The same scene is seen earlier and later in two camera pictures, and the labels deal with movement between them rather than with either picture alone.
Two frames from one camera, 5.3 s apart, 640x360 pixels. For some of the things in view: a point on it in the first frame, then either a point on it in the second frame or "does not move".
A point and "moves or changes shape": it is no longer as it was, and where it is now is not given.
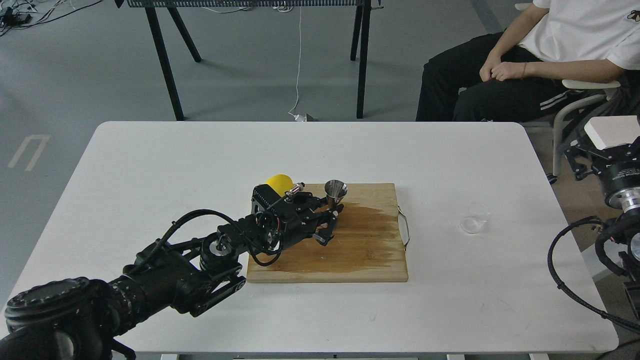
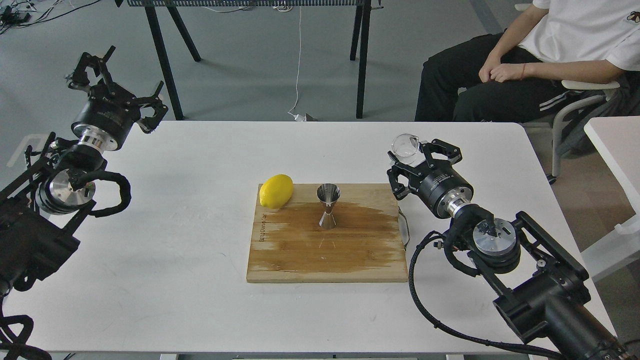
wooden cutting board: (366, 245) does not move
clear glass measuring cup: (478, 214) moves or changes shape
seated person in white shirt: (553, 51) does not move
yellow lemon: (281, 183) does not move
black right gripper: (614, 176) → (442, 188)
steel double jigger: (335, 190) moves or changes shape
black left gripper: (282, 219) → (109, 112)
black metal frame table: (362, 9) does not move
